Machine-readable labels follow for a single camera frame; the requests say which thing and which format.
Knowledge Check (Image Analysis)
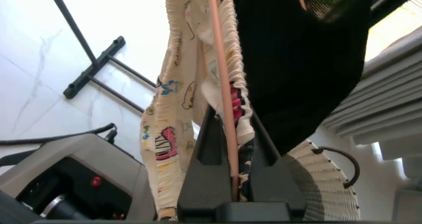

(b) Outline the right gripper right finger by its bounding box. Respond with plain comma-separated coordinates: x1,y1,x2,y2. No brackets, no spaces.
247,110,307,222

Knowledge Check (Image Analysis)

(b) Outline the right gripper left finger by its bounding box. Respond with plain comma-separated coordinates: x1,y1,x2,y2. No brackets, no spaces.
177,104,239,222

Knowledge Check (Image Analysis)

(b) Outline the cream printed garment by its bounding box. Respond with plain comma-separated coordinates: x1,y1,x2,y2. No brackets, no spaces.
140,0,256,221

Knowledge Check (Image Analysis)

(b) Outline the black garment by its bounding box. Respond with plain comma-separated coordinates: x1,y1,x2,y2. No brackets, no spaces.
230,0,373,156

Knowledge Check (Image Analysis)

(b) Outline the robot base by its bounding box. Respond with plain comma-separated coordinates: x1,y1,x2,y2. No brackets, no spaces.
0,133,158,222

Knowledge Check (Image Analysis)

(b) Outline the white laundry basket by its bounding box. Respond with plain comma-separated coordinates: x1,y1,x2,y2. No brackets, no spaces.
283,138,361,222

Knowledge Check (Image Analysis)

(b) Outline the black clothes rack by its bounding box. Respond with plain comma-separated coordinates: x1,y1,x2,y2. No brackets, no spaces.
44,0,158,115

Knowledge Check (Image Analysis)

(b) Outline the grey curtain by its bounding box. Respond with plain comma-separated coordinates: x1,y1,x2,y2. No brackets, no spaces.
321,26,422,179

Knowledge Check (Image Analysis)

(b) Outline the window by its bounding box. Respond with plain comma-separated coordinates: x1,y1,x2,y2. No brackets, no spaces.
364,0,422,62

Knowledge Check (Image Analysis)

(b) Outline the black cable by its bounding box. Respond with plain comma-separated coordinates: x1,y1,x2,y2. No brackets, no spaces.
0,123,119,146

